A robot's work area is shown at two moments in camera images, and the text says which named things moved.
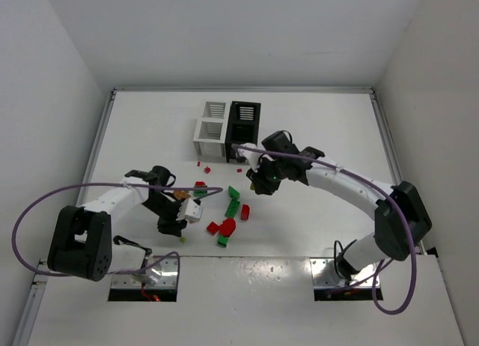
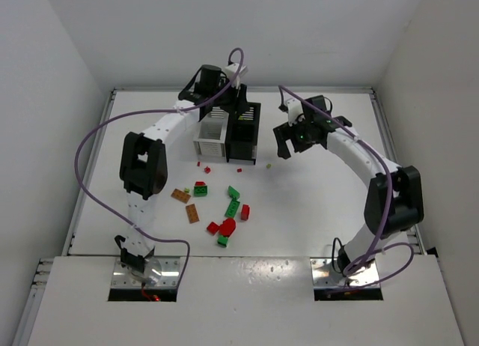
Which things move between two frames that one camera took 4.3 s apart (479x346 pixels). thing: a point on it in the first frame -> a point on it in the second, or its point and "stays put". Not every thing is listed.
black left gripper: x=171 y=225 -> x=227 y=99
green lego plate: x=232 y=208 stays put
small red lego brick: x=212 y=228 stays put
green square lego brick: x=200 y=192 stays put
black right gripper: x=262 y=185 -> x=286 y=135
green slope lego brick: x=233 y=193 stays put
